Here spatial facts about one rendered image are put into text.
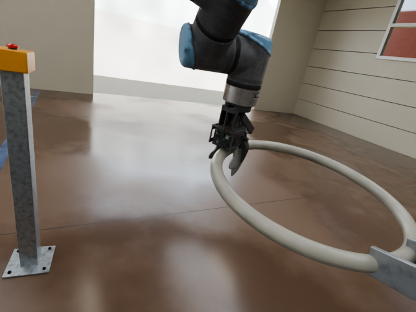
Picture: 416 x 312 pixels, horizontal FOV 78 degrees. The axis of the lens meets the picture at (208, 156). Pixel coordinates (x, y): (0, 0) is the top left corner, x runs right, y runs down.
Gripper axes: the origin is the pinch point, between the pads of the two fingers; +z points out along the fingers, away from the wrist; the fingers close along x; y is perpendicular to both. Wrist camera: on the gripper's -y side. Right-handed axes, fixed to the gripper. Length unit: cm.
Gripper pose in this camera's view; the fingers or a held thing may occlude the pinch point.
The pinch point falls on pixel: (225, 167)
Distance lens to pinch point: 77.3
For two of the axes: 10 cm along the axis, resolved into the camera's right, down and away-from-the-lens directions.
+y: -5.8, 2.5, -7.7
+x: 7.9, 4.0, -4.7
